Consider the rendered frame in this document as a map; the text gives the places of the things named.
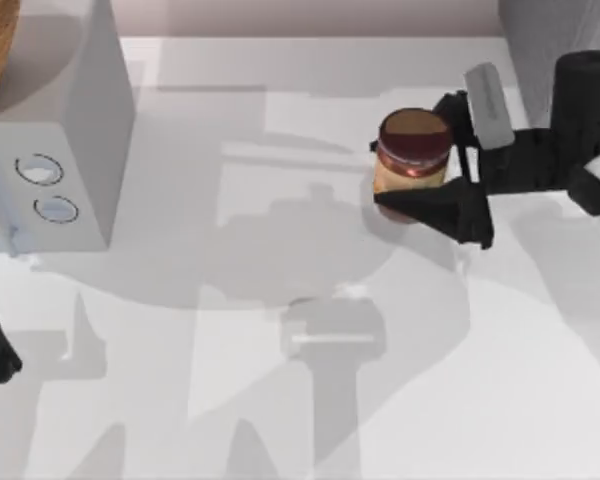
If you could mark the large microwave knob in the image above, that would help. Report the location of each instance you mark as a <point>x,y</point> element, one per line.
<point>38,169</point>

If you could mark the tan jar with brown lid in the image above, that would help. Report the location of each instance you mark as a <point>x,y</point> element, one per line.
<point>412,160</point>

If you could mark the pale microwave oven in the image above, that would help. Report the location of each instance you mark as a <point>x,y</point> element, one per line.
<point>87,150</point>

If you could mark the small microwave knob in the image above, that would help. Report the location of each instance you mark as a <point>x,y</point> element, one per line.
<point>56,209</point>

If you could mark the pale grey rounded box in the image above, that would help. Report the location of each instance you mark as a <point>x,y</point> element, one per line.
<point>487,107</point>

